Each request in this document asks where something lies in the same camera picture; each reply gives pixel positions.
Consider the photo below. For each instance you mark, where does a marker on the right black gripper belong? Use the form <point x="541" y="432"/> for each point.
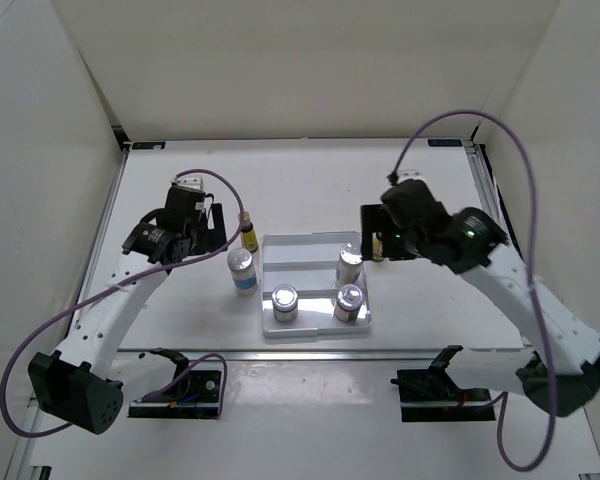
<point x="373" y="219"/>

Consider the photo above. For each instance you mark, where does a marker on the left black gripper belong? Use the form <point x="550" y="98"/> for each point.
<point x="213" y="240"/>

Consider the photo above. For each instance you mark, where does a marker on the small yellow-label bottle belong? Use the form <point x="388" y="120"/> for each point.
<point x="377" y="247"/>
<point x="248" y="234"/>

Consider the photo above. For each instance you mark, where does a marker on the tall silver-lid jar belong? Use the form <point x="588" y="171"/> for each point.
<point x="349" y="266"/>
<point x="241" y="266"/>

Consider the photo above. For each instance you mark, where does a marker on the short white-lid spice jar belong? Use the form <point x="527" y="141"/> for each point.
<point x="348" y="303"/>
<point x="285" y="303"/>

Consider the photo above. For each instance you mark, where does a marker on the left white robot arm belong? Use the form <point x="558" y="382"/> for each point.
<point x="81" y="382"/>

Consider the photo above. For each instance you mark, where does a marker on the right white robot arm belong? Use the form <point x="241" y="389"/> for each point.
<point x="559" y="370"/>

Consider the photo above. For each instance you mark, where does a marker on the white tiered organizer tray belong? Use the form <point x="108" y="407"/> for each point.
<point x="308" y="262"/>

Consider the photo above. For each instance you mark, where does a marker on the right blue corner label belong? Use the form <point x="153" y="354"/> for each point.
<point x="445" y="143"/>

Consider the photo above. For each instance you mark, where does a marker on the blue corner label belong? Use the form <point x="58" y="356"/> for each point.
<point x="445" y="143"/>
<point x="148" y="145"/>

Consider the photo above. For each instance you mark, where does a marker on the left blue corner label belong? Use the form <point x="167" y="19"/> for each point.
<point x="148" y="145"/>

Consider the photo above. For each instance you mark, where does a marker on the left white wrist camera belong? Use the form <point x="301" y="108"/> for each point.
<point x="189" y="181"/>

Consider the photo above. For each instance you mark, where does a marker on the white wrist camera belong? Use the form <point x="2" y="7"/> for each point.
<point x="189" y="181"/>
<point x="410" y="175"/>

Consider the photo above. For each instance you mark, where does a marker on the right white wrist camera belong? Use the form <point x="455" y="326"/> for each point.
<point x="410" y="175"/>

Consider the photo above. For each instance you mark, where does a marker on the aluminium right rail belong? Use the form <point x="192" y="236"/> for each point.
<point x="489" y="192"/>

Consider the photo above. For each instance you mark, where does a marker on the aluminium rail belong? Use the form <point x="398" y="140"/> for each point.
<point x="489" y="192"/>
<point x="281" y="355"/>

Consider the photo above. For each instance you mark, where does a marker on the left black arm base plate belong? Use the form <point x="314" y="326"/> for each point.
<point x="197" y="397"/>

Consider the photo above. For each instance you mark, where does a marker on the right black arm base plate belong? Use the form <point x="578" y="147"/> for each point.
<point x="424" y="400"/>

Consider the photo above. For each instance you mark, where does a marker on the aluminium front rail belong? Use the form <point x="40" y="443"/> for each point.
<point x="281" y="355"/>

